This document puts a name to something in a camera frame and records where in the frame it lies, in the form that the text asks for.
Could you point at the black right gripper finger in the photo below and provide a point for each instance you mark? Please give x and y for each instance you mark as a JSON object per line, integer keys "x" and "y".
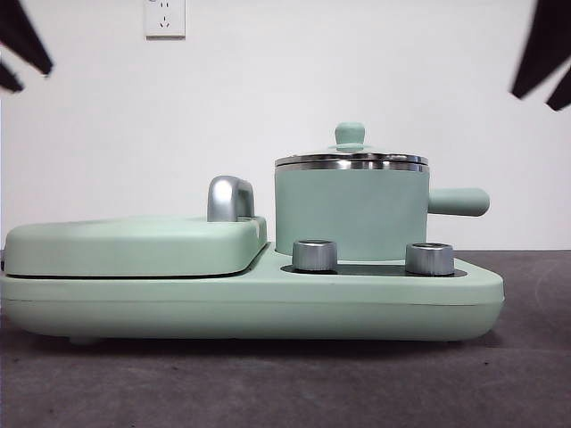
{"x": 562, "y": 96}
{"x": 546, "y": 49}

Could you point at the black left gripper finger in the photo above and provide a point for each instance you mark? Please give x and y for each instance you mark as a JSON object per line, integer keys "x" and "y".
{"x": 10, "y": 78}
{"x": 22, "y": 35}

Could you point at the glass lid with green knob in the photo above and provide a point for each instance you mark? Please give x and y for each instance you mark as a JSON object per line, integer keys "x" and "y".
{"x": 350, "y": 134}

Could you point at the silver control knob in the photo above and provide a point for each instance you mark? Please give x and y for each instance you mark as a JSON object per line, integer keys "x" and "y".
{"x": 314, "y": 256}
{"x": 429, "y": 259}

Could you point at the green griddle cover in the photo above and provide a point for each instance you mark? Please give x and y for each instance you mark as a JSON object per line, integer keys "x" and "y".
{"x": 134, "y": 249}

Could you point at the green breakfast machine base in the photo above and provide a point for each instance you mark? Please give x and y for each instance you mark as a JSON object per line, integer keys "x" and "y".
{"x": 134, "y": 307}

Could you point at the white wall socket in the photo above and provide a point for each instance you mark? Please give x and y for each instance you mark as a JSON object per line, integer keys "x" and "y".
{"x": 165, "y": 20}

